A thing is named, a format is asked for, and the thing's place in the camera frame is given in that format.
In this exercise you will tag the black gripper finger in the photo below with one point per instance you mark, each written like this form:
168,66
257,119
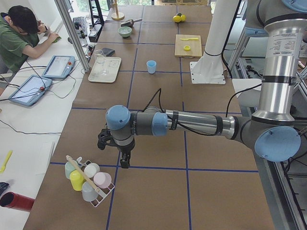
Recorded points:
127,160
123,163

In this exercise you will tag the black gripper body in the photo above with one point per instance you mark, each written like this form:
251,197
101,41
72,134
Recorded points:
125,150

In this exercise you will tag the yellow lemon slice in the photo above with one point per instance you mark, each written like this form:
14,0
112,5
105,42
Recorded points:
187,48

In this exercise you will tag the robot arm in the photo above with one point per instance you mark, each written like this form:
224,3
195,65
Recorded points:
270,131

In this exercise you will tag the pink cup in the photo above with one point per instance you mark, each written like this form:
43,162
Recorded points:
102,179

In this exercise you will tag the white cup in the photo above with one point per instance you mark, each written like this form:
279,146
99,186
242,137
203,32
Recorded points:
91,170

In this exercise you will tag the pale blue cup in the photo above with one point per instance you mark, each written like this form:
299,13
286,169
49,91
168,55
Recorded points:
88,193

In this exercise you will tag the yellow cup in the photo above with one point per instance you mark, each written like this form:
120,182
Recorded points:
77,180

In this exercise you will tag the mint green cup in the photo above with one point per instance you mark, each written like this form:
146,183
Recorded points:
69,168

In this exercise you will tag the light blue plastic cup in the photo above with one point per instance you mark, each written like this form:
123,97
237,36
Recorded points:
151,66

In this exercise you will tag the cream bear serving tray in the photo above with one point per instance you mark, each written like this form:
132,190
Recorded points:
112,64

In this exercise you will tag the clear wine glass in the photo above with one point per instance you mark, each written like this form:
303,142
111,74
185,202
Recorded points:
100,59

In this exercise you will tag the grey folded cloth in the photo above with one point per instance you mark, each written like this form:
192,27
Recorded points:
108,52

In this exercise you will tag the far teach pendant tablet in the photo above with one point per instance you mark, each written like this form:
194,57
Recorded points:
59,67

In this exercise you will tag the teach pendant tablet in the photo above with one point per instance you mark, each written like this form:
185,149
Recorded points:
59,67
31,90

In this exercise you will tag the near teach pendant tablet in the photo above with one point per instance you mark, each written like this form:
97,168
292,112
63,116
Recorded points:
31,90

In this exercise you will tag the green bowl of ice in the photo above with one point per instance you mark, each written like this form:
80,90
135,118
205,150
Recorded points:
125,31

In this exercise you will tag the red cylinder can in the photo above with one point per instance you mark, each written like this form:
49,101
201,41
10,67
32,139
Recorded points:
16,201

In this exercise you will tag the bamboo cutting board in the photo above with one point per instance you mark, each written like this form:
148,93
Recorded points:
196,49

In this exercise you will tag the yellow plastic fork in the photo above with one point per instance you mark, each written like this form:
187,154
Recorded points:
3,166

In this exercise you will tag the yellow plastic knife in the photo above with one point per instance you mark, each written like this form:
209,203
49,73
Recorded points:
191,38

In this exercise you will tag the metal ice scoop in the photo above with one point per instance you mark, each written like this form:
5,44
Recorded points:
130,22

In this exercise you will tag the wooden mug tree stand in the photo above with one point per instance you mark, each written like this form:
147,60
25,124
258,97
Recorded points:
117,15

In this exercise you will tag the white chair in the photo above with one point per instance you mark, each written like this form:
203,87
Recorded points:
248,98

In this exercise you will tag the black keyboard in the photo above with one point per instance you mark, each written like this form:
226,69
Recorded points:
81,20

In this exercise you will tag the person in green shirt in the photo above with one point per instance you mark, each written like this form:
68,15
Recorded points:
22,36

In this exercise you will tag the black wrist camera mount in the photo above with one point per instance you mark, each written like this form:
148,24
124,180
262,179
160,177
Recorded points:
105,139

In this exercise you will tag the white wire cup rack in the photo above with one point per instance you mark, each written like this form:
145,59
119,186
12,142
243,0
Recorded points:
103,192

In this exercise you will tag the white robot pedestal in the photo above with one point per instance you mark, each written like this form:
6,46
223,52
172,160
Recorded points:
209,68

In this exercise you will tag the aluminium frame post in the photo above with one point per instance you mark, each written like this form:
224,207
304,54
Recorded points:
63,11

